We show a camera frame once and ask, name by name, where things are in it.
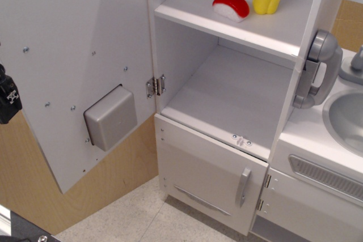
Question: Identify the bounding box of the grey toy telephone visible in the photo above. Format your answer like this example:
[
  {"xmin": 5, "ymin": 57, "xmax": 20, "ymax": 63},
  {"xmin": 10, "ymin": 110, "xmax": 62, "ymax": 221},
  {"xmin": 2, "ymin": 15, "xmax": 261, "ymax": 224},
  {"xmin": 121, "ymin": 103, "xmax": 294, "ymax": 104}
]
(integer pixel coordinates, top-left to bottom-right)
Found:
[{"xmin": 293, "ymin": 29, "xmax": 343, "ymax": 109}]

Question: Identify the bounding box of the grey ice dispenser box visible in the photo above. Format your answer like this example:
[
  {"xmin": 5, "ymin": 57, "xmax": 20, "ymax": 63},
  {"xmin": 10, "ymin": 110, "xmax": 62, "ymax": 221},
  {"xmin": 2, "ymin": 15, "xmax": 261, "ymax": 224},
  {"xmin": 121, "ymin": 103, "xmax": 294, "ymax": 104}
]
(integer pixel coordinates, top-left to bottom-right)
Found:
[{"xmin": 83, "ymin": 85, "xmax": 137, "ymax": 151}]

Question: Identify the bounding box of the white oven door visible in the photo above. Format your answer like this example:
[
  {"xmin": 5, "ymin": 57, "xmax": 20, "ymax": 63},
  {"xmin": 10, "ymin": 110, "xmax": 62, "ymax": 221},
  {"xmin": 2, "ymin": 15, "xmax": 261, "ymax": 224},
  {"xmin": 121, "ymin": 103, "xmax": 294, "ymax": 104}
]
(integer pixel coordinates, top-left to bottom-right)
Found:
[{"xmin": 252, "ymin": 169, "xmax": 362, "ymax": 241}]

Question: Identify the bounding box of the cardboard box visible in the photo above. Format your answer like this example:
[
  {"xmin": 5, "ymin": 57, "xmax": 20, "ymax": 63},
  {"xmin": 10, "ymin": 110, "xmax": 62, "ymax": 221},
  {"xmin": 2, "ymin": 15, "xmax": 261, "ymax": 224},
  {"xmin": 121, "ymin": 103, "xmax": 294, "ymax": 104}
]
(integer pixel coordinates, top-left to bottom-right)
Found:
[{"xmin": 332, "ymin": 0, "xmax": 362, "ymax": 52}]

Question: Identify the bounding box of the white toy fridge cabinet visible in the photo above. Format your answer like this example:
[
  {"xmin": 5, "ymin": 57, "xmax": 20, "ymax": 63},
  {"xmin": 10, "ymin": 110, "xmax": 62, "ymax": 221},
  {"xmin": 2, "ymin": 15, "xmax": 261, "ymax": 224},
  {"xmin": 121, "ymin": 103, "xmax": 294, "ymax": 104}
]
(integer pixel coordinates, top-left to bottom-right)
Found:
[{"xmin": 148, "ymin": 0, "xmax": 338, "ymax": 162}]

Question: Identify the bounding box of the metal door hinge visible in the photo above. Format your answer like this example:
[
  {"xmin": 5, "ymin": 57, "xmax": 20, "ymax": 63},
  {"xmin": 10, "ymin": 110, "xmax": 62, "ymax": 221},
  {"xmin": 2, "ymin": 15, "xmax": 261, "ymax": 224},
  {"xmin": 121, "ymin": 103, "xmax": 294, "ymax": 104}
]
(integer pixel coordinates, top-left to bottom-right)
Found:
[{"xmin": 145, "ymin": 74, "xmax": 166, "ymax": 99}]

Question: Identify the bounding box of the grey toy sink basin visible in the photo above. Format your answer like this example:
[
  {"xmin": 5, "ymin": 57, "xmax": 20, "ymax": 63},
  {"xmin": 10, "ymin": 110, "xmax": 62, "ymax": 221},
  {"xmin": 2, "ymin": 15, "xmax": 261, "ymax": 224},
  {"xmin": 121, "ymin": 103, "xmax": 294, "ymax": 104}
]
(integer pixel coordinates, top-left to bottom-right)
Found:
[{"xmin": 323, "ymin": 90, "xmax": 362, "ymax": 156}]

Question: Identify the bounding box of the plastic door latch catch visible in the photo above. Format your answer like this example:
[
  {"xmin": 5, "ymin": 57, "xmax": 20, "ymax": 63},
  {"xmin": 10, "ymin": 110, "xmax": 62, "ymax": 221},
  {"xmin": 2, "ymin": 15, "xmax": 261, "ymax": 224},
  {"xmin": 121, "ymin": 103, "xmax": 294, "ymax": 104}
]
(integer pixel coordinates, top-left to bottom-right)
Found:
[{"xmin": 231, "ymin": 134, "xmax": 252, "ymax": 147}]

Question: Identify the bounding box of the red white toy sushi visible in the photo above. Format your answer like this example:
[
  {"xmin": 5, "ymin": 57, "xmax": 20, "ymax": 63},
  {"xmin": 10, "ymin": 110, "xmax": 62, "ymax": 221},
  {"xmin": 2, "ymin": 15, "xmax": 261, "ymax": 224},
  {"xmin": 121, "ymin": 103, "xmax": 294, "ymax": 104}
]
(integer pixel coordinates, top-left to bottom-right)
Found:
[{"xmin": 212, "ymin": 0, "xmax": 250, "ymax": 23}]

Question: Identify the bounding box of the grey toy faucet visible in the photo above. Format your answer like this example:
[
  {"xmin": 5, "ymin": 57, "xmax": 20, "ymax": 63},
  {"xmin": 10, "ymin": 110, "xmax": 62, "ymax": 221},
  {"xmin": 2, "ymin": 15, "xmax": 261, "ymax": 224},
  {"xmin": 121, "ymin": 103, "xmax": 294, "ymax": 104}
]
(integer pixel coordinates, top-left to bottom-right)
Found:
[{"xmin": 339, "ymin": 46, "xmax": 363, "ymax": 85}]

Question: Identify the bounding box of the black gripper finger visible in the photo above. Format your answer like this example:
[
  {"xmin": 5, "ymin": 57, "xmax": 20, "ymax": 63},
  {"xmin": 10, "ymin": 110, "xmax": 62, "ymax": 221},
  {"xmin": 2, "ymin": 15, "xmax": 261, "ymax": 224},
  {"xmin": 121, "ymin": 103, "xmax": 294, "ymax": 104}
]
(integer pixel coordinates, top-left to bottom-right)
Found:
[{"xmin": 1, "ymin": 65, "xmax": 22, "ymax": 124}]

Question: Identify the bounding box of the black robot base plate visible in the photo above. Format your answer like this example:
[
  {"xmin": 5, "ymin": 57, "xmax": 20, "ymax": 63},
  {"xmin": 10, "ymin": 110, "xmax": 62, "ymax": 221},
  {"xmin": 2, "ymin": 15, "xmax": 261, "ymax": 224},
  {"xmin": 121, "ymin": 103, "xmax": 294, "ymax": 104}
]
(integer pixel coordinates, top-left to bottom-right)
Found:
[{"xmin": 1, "ymin": 205, "xmax": 59, "ymax": 242}]

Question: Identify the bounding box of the grey freezer door handle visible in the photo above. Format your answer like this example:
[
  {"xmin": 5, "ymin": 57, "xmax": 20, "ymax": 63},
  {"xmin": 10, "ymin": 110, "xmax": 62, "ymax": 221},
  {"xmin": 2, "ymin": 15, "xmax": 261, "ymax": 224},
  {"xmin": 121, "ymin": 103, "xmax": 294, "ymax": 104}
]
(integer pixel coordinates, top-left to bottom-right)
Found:
[{"xmin": 235, "ymin": 168, "xmax": 251, "ymax": 208}]

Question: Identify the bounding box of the white fridge door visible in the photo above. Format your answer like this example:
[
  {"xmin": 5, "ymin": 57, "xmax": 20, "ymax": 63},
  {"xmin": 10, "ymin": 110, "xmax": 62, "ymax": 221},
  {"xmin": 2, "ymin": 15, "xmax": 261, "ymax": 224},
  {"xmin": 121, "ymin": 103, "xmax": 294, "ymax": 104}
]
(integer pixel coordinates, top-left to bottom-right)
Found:
[{"xmin": 1, "ymin": 0, "xmax": 155, "ymax": 192}]

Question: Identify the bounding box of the white lower freezer door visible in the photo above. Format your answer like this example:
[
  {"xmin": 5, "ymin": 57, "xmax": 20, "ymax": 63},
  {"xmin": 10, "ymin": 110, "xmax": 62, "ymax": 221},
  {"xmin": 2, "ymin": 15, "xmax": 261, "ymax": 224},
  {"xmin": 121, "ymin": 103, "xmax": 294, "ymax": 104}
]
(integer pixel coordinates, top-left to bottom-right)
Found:
[{"xmin": 154, "ymin": 114, "xmax": 268, "ymax": 235}]

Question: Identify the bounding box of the grey oven vent panel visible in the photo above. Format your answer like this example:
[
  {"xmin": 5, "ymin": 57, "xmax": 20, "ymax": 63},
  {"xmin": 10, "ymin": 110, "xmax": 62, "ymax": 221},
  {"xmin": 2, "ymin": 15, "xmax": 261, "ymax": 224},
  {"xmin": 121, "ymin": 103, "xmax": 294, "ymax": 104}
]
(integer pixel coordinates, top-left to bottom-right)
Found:
[{"xmin": 288, "ymin": 155, "xmax": 362, "ymax": 201}]

